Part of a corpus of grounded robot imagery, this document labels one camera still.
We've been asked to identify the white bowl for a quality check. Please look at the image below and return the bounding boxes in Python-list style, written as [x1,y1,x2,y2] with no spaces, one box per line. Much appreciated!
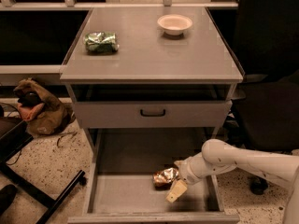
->
[157,14,192,35]

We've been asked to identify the black chair base left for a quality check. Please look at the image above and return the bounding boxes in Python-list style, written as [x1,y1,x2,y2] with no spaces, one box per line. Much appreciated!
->
[0,105,88,224]

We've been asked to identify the black drawer handle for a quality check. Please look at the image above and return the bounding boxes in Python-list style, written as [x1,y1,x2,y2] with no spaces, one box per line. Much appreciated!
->
[139,109,166,118]

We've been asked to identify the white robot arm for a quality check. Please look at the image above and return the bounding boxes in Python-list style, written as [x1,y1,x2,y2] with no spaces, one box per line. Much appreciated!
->
[166,139,299,224]

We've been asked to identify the grey drawer cabinet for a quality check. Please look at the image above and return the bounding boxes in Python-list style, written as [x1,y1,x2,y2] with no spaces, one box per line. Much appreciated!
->
[60,6,245,151]

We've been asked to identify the crushed green can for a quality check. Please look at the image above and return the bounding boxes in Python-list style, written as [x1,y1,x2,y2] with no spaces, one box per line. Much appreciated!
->
[83,32,119,53]

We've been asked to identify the open middle drawer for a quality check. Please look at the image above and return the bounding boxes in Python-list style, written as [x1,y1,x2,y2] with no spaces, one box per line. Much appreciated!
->
[68,128,239,224]

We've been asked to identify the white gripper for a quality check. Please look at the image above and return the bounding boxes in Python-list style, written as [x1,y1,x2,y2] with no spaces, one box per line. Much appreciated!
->
[166,158,199,203]

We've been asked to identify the black office chair right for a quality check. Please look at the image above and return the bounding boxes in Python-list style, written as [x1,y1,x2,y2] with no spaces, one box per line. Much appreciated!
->
[210,0,299,196]

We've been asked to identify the crushed orange can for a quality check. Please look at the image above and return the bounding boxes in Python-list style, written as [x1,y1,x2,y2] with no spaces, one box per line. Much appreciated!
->
[152,167,178,187]

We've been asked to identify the closed upper drawer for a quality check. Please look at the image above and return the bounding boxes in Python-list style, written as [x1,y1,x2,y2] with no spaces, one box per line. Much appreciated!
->
[73,102,232,128]

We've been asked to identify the brown bag on floor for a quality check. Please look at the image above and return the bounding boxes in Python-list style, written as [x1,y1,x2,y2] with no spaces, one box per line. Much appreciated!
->
[13,78,72,135]

